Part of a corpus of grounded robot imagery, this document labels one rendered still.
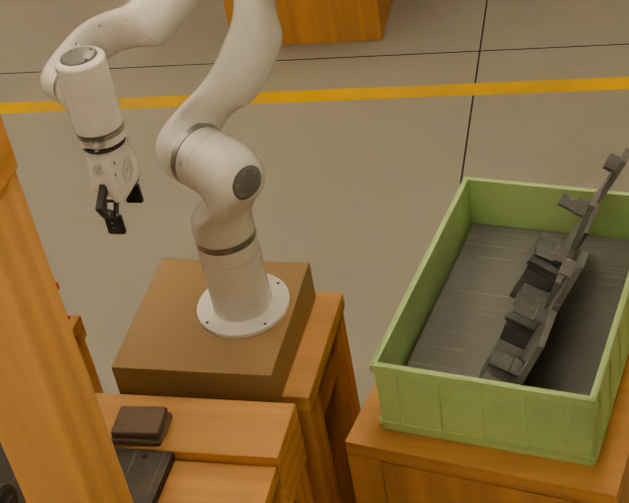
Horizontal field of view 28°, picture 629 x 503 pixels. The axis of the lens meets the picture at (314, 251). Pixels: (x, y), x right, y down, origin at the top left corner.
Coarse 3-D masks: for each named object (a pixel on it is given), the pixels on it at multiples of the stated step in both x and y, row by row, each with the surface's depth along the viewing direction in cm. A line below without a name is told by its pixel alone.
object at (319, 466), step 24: (336, 336) 264; (336, 360) 269; (336, 384) 273; (336, 408) 278; (312, 432) 249; (336, 432) 283; (312, 456) 253; (336, 456) 288; (312, 480) 258; (336, 480) 294
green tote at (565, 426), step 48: (480, 192) 273; (528, 192) 269; (576, 192) 264; (624, 192) 261; (432, 240) 258; (432, 288) 258; (624, 288) 237; (384, 336) 236; (624, 336) 240; (384, 384) 233; (432, 384) 228; (480, 384) 223; (432, 432) 236; (480, 432) 231; (528, 432) 226; (576, 432) 222
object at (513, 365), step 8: (520, 304) 229; (528, 304) 229; (520, 312) 228; (528, 312) 228; (536, 312) 225; (544, 312) 225; (536, 320) 226; (544, 320) 225; (496, 352) 228; (504, 352) 228; (496, 360) 228; (504, 360) 228; (512, 360) 227; (520, 360) 224; (504, 368) 227; (512, 368) 224; (520, 368) 224
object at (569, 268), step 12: (564, 264) 218; (576, 264) 217; (576, 276) 217; (564, 288) 220; (552, 300) 229; (552, 312) 223; (540, 336) 219; (504, 348) 234; (516, 348) 235; (528, 348) 231; (540, 348) 217; (528, 360) 220; (480, 372) 240; (492, 372) 229; (504, 372) 230; (528, 372) 222
